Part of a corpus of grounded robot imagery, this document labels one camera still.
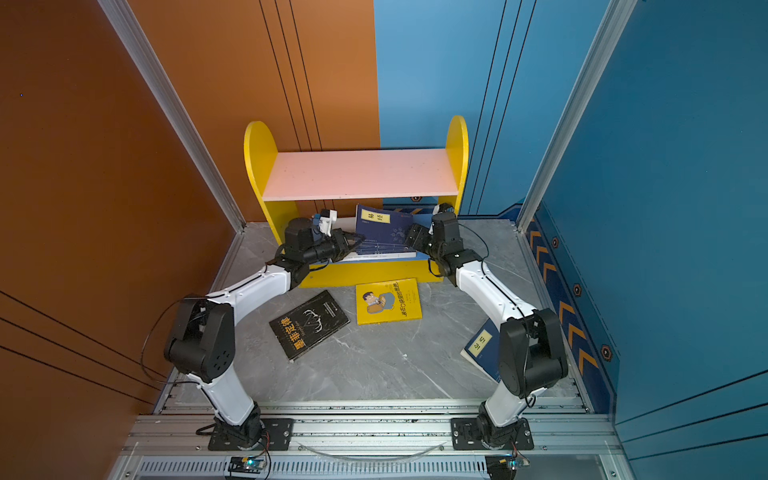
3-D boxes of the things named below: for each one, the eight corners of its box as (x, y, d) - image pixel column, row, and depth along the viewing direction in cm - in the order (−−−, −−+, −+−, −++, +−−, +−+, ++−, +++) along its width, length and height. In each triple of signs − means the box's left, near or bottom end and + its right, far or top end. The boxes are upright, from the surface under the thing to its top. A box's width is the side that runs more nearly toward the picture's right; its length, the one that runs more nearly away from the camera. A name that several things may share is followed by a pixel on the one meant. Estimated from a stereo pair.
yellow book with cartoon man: (357, 326, 94) (356, 323, 92) (355, 288, 103) (355, 284, 101) (423, 318, 95) (424, 315, 94) (416, 281, 105) (416, 278, 103)
